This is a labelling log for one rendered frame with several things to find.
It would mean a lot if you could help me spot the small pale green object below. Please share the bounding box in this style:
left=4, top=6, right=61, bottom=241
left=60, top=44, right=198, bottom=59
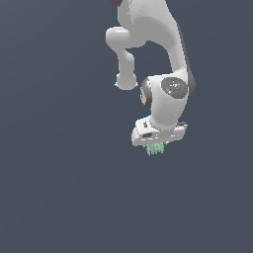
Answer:
left=145, top=141, right=165, bottom=156

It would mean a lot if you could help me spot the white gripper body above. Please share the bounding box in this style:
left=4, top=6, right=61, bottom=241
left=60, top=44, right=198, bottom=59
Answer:
left=130, top=117, right=189, bottom=148

